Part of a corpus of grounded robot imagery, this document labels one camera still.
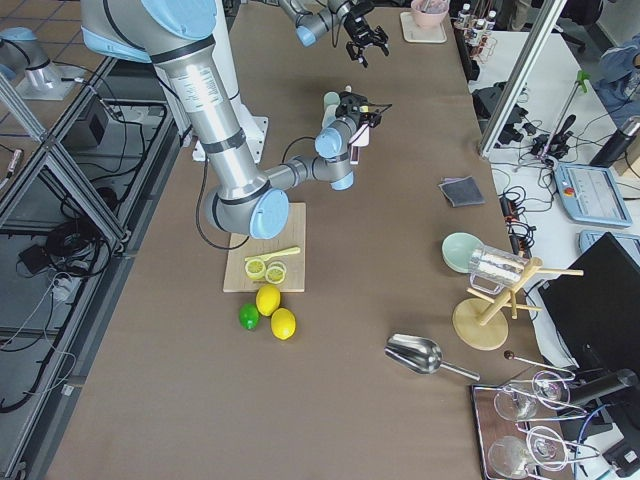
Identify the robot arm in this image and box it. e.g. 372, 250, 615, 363
266, 1, 389, 68
81, 1, 384, 239

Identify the green bowl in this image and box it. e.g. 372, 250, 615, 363
441, 232, 484, 274

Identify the glass pitcher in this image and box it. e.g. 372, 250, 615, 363
468, 245, 528, 295

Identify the lemon slice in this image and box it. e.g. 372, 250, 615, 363
244, 258, 266, 281
264, 261, 287, 285

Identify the wooden cutting board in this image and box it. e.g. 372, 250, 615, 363
222, 203, 307, 293

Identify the yellow plastic knife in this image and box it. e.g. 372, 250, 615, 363
244, 246, 301, 262

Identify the whole yellow lemon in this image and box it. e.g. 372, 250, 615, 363
255, 284, 281, 317
271, 308, 297, 340

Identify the aluminium frame post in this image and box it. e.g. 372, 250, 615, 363
478, 0, 567, 160

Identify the beige plastic tray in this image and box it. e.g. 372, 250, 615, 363
400, 11, 447, 44

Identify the blue teach pendant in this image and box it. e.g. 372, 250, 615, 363
554, 163, 633, 228
578, 228, 640, 261

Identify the green plastic cup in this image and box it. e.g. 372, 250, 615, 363
323, 91, 340, 110

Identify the black monitor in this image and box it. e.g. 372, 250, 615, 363
539, 233, 639, 372

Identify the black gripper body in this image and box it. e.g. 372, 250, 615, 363
335, 91, 383, 128
343, 2, 388, 49

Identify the metal scoop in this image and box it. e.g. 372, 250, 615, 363
384, 333, 480, 382

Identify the wooden mug tree stand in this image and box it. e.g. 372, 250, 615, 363
452, 257, 584, 351

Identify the wine glass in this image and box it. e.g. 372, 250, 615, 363
494, 370, 570, 422
488, 426, 569, 479

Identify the beverage bottle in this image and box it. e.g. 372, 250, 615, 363
457, 3, 473, 30

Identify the pink bowl with ice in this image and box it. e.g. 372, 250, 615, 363
411, 0, 449, 28

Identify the green lime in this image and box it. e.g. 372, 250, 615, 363
238, 303, 261, 331

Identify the grey folded cloth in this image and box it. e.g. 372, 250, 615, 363
438, 176, 485, 208

